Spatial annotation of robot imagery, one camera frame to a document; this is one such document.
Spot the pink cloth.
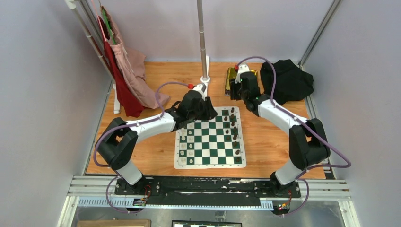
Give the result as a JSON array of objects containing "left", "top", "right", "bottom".
[{"left": 100, "top": 5, "right": 171, "bottom": 109}]

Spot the white stand base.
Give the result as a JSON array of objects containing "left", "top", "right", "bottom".
[{"left": 200, "top": 55, "right": 210, "bottom": 84}]

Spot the metal stand pole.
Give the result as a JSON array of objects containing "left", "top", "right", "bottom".
[{"left": 196, "top": 0, "right": 206, "bottom": 60}]

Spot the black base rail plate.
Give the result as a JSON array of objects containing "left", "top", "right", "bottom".
[{"left": 114, "top": 176, "right": 301, "bottom": 206}]

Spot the green white chess board mat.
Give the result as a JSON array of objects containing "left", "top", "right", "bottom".
[{"left": 174, "top": 106, "right": 247, "bottom": 169}]

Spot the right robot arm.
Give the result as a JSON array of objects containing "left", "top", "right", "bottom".
[{"left": 229, "top": 71, "right": 331, "bottom": 198}]

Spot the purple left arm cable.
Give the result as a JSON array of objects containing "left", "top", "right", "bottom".
[{"left": 92, "top": 82, "right": 193, "bottom": 214}]

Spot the white clothes rack pole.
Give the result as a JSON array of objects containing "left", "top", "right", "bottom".
[{"left": 64, "top": 0, "right": 121, "bottom": 114}]

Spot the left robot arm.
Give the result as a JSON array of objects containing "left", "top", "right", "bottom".
[{"left": 95, "top": 89, "right": 217, "bottom": 195}]

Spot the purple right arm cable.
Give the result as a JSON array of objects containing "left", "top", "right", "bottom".
[{"left": 234, "top": 56, "right": 352, "bottom": 217}]

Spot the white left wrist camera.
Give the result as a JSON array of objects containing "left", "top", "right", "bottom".
[{"left": 192, "top": 83, "right": 208, "bottom": 101}]

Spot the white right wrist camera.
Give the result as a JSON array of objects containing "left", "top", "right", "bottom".
[{"left": 235, "top": 63, "right": 250, "bottom": 83}]

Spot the decorated gold tin box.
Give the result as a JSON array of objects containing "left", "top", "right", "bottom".
[{"left": 225, "top": 66, "right": 261, "bottom": 100}]

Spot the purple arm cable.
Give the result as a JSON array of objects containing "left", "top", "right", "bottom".
[
  {"left": 234, "top": 56, "right": 352, "bottom": 217},
  {"left": 92, "top": 82, "right": 193, "bottom": 214}
]

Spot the red cloth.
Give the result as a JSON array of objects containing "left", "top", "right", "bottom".
[{"left": 98, "top": 16, "right": 145, "bottom": 117}]

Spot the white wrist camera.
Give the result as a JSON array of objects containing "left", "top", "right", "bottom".
[
  {"left": 235, "top": 63, "right": 250, "bottom": 83},
  {"left": 192, "top": 83, "right": 208, "bottom": 101}
]

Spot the black cloth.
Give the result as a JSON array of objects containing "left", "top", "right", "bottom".
[{"left": 273, "top": 60, "right": 314, "bottom": 105}]

